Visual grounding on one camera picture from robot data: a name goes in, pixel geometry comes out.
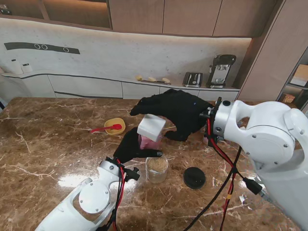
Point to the clear glass grain jar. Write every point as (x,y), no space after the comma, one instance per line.
(157,170)

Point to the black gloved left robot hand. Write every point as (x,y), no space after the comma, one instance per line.
(128,146)

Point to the orange printed box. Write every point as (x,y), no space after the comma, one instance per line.
(288,98)

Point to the pink container with white lid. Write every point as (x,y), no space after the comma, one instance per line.
(149,144)

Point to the tall white bottle black cap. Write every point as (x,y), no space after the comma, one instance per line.
(16,67)

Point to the pale flat board on shelf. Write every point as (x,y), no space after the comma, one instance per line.
(300,74)

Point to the black toaster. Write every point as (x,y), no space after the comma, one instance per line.
(192,79)

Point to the yellow bread piece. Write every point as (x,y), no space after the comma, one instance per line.
(165,80)
(139,77)
(151,79)

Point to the red measuring spoon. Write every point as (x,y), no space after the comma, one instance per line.
(106,128)

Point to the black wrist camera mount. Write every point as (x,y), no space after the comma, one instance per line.
(132,173)
(213,142)

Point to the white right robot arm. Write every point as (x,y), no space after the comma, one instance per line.
(272,144)

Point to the dark wooden serving board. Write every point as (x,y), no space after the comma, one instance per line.
(156,82)

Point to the yellow plastic bowl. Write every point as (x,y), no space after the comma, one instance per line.
(115,130)

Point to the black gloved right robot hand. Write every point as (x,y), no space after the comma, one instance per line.
(185,110)

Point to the wooden wall cabinets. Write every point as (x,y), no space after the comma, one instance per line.
(187,16)

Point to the black espresso machine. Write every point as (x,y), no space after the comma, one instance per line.
(221,69)

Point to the short white bottle black cap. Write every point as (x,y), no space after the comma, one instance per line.
(26,68)

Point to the black round jar lid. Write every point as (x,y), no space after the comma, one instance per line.
(194,178)

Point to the white square container lid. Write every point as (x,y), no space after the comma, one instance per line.
(151,127)

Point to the black wall panel with rings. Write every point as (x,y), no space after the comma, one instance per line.
(24,46)

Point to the white counter cabinet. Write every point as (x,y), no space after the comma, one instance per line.
(84,86)

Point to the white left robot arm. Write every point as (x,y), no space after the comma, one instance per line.
(84,202)

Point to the small white paper scrap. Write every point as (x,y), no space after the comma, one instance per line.
(242,199)

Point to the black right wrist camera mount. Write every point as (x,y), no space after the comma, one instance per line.
(213,142)

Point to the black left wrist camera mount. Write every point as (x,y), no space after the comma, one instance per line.
(132,173)

